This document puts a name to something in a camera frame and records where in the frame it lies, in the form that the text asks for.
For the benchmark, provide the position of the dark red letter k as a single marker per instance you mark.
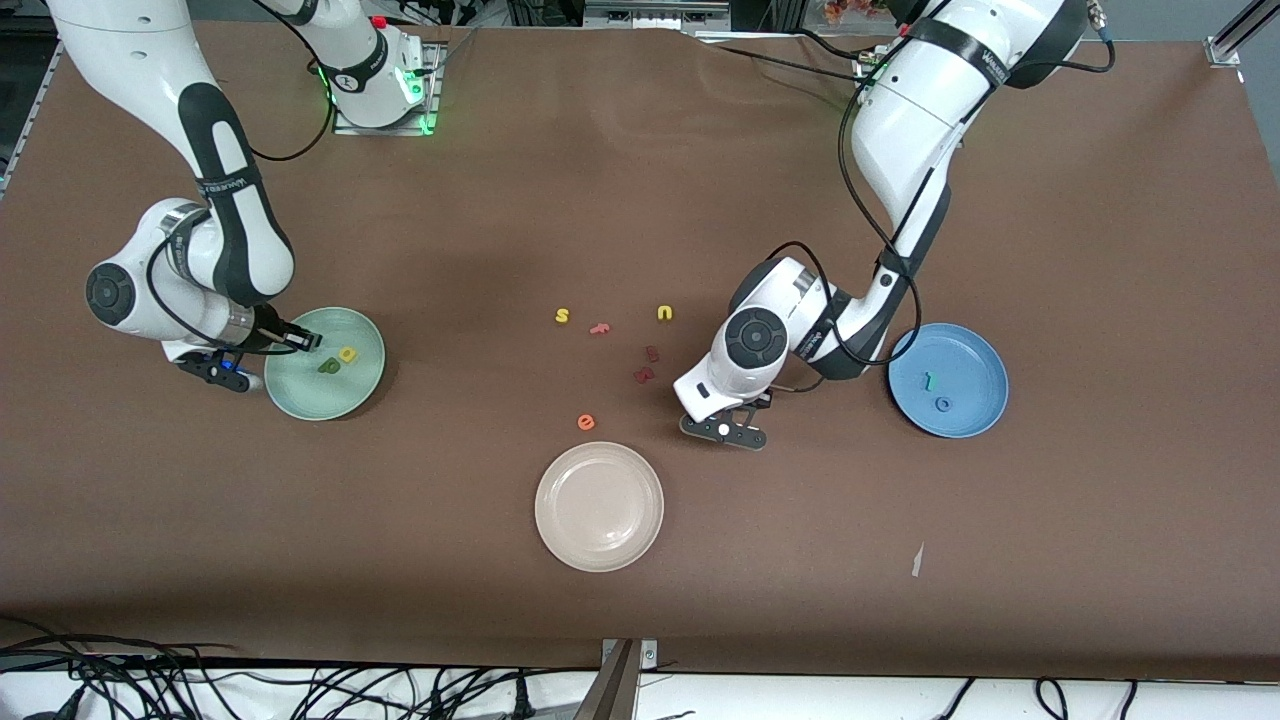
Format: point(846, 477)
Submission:
point(643, 375)

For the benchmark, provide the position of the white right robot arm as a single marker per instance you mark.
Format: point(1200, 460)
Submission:
point(240, 230)

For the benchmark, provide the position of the blue plate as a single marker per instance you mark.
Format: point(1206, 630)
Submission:
point(975, 370)

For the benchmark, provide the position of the aluminium table side rail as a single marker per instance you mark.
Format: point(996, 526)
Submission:
point(30, 115)

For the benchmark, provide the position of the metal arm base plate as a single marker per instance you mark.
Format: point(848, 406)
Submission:
point(385, 126)

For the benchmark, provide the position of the orange flowers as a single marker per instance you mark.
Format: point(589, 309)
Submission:
point(860, 8)

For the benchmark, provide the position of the metal table edge bracket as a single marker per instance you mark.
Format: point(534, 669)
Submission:
point(615, 680)

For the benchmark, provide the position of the grey equipment box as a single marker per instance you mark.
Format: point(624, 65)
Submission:
point(655, 12)

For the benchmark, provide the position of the aluminium corner bracket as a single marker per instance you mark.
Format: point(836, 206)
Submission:
point(1225, 50)

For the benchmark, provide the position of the white paper scrap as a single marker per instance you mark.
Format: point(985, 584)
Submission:
point(917, 562)

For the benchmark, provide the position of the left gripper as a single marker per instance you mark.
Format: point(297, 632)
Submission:
point(765, 400)

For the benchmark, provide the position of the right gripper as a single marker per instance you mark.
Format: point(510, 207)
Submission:
point(272, 336)

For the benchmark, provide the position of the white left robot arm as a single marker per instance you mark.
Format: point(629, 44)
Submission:
point(900, 130)

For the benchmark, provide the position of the beige plate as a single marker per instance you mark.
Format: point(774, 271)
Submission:
point(599, 507)

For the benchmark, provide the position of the light green plate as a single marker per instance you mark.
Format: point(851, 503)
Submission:
point(330, 395)

